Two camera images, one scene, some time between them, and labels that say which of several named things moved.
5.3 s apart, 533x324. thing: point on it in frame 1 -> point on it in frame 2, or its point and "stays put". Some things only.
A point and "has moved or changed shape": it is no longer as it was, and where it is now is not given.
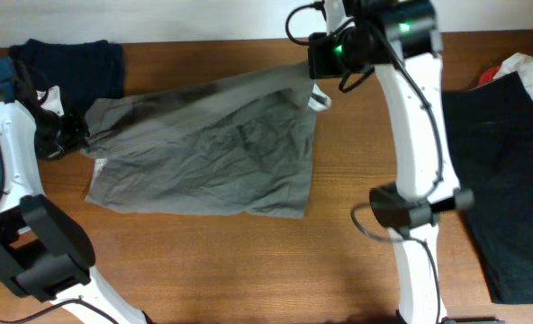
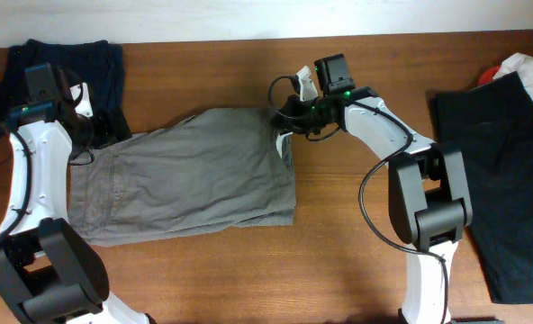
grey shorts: x=244 y=142 has moved or changed shape
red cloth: x=488 y=75 stays put
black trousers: x=503 y=146 stays put
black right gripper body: x=333 y=57 -> x=309 y=112
